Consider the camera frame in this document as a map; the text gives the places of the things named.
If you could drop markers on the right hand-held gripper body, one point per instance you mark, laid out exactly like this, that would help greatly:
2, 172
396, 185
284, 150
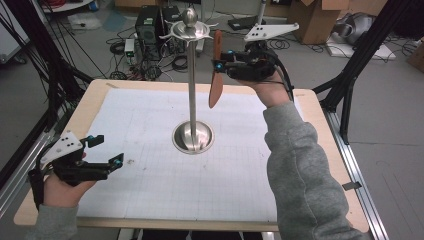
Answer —
253, 68

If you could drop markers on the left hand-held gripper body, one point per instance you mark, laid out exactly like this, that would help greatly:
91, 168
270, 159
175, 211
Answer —
61, 146

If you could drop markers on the wooden rice spatula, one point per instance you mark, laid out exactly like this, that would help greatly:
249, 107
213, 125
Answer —
216, 90

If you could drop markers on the steel utensil stand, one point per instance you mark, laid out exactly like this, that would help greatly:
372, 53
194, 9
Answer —
191, 83

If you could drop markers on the person's right hand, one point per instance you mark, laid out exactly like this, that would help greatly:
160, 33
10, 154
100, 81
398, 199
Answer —
271, 91

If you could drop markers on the person's left hand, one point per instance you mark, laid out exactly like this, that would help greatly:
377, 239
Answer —
61, 195

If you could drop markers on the flat black device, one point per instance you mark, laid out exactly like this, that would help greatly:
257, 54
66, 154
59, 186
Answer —
241, 21

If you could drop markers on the white grid mat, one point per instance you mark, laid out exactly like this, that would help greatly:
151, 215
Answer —
150, 186

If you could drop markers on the white metal floor stand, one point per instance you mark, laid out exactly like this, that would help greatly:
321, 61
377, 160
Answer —
261, 10

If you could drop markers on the black computer tower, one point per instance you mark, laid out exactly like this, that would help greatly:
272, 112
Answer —
148, 30
170, 16

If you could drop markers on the open cardboard box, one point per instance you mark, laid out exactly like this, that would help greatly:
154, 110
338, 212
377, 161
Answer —
311, 23

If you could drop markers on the small white power box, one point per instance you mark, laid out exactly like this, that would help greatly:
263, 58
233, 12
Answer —
129, 48

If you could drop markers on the grey rounded appliance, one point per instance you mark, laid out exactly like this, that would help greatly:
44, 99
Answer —
355, 28

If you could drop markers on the white foam board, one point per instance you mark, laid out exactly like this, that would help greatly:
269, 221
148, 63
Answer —
363, 53

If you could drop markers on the white cabinet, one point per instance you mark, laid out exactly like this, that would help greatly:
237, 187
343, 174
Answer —
10, 40

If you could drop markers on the white round table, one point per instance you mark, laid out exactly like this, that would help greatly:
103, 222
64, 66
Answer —
63, 6

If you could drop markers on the black tape piece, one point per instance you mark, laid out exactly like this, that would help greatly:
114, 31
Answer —
351, 186

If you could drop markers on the brown cardboard box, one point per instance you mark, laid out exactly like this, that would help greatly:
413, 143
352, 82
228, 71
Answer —
417, 58

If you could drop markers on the aluminium rail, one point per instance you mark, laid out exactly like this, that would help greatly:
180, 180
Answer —
13, 186
360, 173

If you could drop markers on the black metal frame strut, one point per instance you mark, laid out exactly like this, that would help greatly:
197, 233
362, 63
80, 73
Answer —
363, 50

